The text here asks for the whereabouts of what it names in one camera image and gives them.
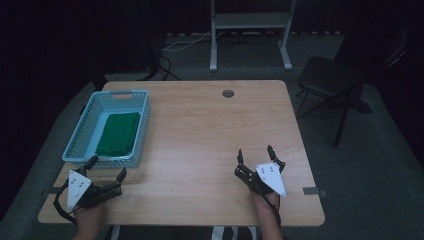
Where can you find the black folding chair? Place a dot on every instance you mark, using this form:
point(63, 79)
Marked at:
point(343, 83)

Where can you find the green cloth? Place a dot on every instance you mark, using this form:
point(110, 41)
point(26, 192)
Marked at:
point(118, 134)

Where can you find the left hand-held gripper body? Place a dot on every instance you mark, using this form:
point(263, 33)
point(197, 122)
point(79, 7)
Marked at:
point(87, 191)

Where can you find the person's right hand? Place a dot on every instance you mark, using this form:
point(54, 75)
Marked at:
point(265, 201)

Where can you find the grey tape strip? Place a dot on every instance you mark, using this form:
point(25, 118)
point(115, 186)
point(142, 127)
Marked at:
point(314, 191)

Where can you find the person's left hand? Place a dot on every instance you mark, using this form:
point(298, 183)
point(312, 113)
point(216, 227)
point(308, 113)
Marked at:
point(90, 213)

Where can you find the light blue plastic basket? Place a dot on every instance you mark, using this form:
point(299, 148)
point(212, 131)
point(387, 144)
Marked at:
point(106, 128)

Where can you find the grey metal stand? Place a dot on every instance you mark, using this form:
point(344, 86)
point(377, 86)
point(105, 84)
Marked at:
point(250, 30)

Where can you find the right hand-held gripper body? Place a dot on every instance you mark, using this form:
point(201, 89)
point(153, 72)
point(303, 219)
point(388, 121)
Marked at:
point(263, 180)

